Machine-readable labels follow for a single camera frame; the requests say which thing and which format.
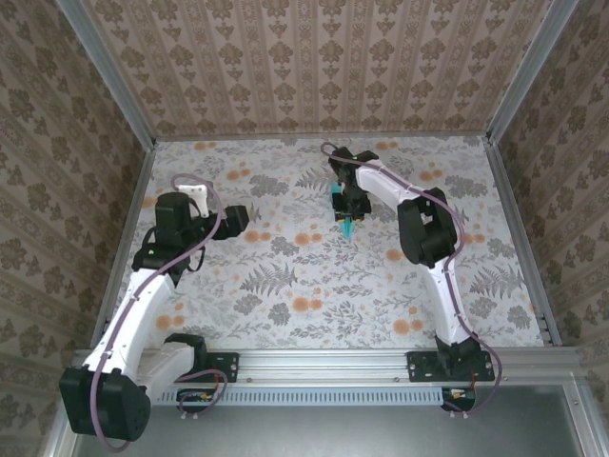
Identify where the thin aluminium table rail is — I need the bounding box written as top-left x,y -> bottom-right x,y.
151,134 -> 491,144

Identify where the small wired connector board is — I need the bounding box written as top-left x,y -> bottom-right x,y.
441,386 -> 477,411
176,387 -> 215,413

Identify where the aluminium table side rail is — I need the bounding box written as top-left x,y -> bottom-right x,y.
484,135 -> 562,348
89,140 -> 158,351

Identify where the wide aluminium base rail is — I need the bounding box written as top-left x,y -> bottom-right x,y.
70,347 -> 584,382

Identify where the aluminium frame post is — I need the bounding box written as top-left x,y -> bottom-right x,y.
54,0 -> 158,149
487,0 -> 580,139

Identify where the grey slotted cable duct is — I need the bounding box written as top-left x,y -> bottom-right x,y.
142,386 -> 477,407

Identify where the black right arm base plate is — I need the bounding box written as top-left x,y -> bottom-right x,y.
407,350 -> 496,384

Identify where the thin black left gripper cable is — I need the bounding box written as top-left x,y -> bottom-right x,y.
183,245 -> 206,273

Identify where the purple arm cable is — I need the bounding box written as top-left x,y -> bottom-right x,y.
320,141 -> 505,420
89,173 -> 229,453

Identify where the turquoise cloth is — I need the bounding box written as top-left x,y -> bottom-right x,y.
329,182 -> 359,242

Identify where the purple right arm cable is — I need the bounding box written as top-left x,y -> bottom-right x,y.
320,141 -> 505,420

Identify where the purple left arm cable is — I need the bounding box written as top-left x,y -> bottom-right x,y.
89,173 -> 229,453

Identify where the grey metal sheet panel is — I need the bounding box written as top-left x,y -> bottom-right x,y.
70,385 -> 586,457

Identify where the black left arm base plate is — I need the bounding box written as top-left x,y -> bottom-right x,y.
156,350 -> 240,384

